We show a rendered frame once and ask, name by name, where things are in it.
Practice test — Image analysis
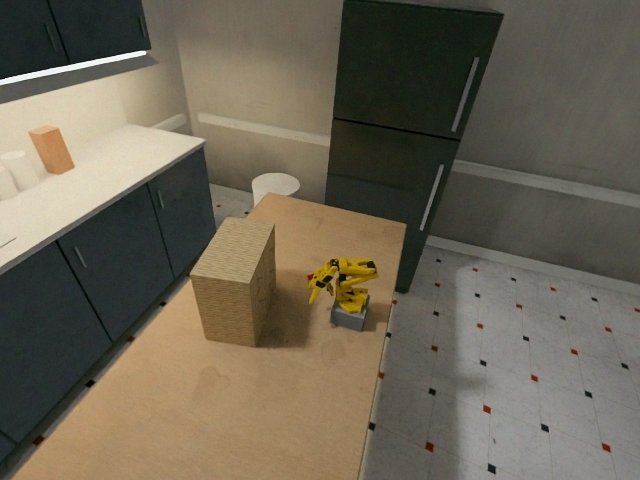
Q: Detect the wooden drawer front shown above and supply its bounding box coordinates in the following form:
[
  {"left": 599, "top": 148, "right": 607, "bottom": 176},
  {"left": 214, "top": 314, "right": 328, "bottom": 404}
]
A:
[
  {"left": 254, "top": 302, "right": 266, "bottom": 345},
  {"left": 266, "top": 274, "right": 276, "bottom": 310},
  {"left": 264, "top": 229, "right": 275, "bottom": 271},
  {"left": 252, "top": 281, "right": 265, "bottom": 325},
  {"left": 250, "top": 255, "right": 264, "bottom": 305},
  {"left": 265, "top": 252, "right": 276, "bottom": 292}
]

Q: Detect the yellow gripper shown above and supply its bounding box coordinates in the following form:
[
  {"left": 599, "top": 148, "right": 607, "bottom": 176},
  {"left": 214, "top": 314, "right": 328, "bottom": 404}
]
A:
[{"left": 307, "top": 269, "right": 334, "bottom": 304}]

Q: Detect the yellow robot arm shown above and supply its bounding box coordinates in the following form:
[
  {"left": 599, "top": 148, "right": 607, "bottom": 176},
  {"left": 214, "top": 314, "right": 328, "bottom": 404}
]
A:
[{"left": 320, "top": 257, "right": 379, "bottom": 313}]

